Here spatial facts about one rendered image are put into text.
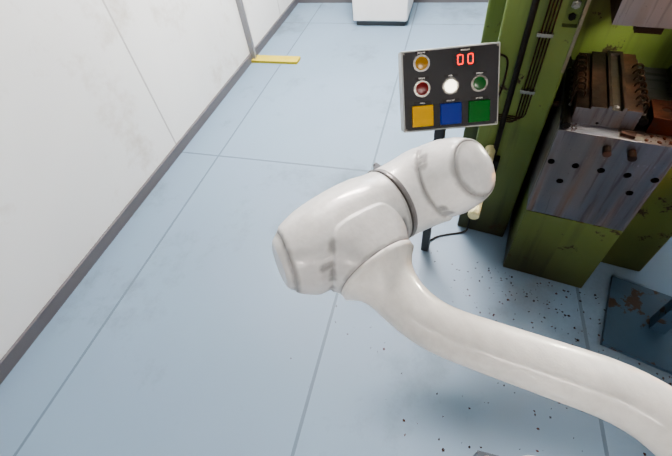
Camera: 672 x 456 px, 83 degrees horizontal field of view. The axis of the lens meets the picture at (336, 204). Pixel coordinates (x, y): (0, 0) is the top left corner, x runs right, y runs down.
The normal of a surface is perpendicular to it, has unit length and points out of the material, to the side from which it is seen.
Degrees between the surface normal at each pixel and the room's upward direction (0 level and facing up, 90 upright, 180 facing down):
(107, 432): 0
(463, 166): 36
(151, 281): 0
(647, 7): 90
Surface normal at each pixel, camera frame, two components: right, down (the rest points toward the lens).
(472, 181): 0.36, 0.01
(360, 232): 0.09, -0.43
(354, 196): 0.04, -0.64
